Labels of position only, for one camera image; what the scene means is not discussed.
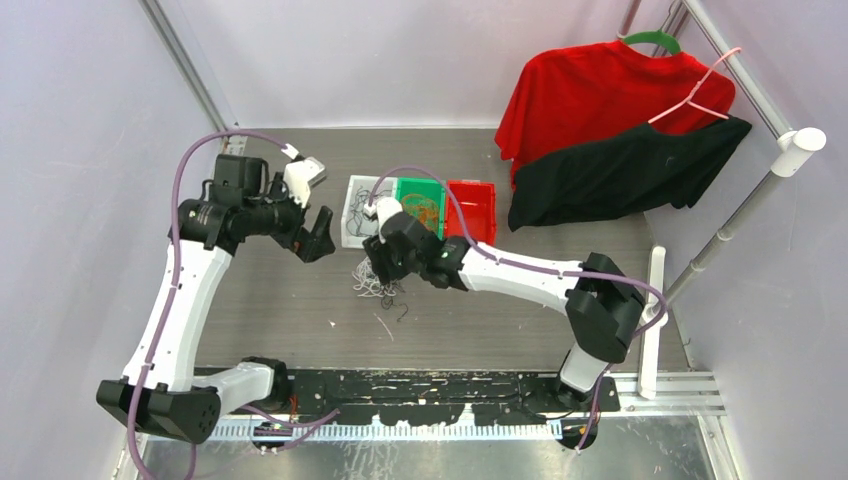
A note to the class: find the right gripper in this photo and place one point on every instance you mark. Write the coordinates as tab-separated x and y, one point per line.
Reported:
383	264

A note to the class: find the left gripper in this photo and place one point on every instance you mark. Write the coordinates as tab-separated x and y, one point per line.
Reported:
307	245

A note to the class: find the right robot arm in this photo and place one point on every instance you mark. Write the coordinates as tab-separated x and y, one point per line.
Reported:
603	307

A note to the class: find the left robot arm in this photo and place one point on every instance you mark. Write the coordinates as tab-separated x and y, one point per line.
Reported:
159	392

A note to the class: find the white plastic bin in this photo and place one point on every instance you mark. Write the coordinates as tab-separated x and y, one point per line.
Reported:
355	228

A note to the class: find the green plastic bin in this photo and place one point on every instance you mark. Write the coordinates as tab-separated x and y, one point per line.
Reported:
424	199

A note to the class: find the red plastic bin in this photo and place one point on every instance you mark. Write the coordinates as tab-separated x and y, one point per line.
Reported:
477	201

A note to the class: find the red t-shirt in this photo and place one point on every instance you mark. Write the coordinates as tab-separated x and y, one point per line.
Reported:
574	95

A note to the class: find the black t-shirt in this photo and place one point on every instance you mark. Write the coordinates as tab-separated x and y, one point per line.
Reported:
633	172

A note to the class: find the pink clothes hanger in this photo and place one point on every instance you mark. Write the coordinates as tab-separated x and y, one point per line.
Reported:
689	99

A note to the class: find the green clothes hanger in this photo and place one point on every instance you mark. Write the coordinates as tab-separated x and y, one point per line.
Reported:
658	38

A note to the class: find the metal clothes rack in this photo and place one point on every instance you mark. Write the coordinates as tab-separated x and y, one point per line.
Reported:
755	269

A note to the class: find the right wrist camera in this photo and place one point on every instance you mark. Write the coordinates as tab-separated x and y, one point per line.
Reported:
381	209

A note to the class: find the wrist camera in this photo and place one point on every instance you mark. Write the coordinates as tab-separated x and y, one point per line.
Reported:
381	209
301	177

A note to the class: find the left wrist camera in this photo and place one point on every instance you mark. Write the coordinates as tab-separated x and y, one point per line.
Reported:
301	177

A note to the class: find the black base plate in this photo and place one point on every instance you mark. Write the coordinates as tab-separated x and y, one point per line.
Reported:
427	398

